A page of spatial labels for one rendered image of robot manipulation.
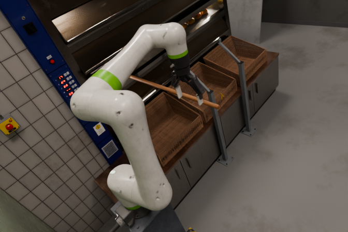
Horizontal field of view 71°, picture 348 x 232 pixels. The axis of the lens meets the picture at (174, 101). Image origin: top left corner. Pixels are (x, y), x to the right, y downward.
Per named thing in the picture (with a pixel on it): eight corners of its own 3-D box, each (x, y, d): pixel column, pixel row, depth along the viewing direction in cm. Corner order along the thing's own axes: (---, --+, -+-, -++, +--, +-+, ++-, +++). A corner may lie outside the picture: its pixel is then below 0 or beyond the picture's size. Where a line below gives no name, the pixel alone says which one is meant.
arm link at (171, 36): (175, 28, 95) (187, 16, 101) (148, 30, 101) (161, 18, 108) (183, 60, 103) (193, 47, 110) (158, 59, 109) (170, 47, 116)
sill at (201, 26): (98, 102, 210) (96, 98, 208) (220, 12, 291) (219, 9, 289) (101, 104, 206) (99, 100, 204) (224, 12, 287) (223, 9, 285)
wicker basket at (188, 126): (131, 144, 241) (119, 125, 224) (170, 110, 265) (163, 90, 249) (163, 168, 208) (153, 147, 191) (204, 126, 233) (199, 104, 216)
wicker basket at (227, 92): (171, 109, 266) (163, 89, 250) (202, 80, 292) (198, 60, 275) (206, 124, 234) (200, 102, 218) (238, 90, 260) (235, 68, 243)
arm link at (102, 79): (100, 131, 83) (81, 105, 75) (75, 125, 89) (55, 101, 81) (129, 94, 93) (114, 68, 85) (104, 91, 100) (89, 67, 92)
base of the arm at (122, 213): (118, 247, 104) (112, 242, 100) (101, 226, 114) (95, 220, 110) (160, 200, 116) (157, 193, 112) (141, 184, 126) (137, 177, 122)
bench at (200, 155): (117, 209, 256) (91, 178, 221) (243, 81, 364) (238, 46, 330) (151, 246, 218) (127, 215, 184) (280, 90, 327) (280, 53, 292)
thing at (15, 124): (3, 132, 161) (-7, 121, 155) (18, 122, 165) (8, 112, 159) (6, 136, 156) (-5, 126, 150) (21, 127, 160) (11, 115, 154)
